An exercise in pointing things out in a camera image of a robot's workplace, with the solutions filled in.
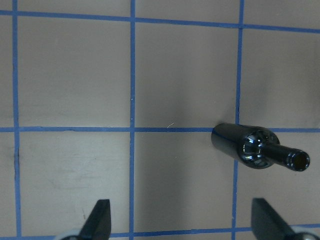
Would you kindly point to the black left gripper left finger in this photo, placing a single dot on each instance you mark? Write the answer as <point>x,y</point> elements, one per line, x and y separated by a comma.
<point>98,223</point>

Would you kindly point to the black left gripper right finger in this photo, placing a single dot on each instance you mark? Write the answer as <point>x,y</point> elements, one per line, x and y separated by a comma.
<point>266,223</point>

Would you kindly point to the dark wine bottle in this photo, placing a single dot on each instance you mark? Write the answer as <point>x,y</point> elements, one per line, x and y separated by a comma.
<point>257,147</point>

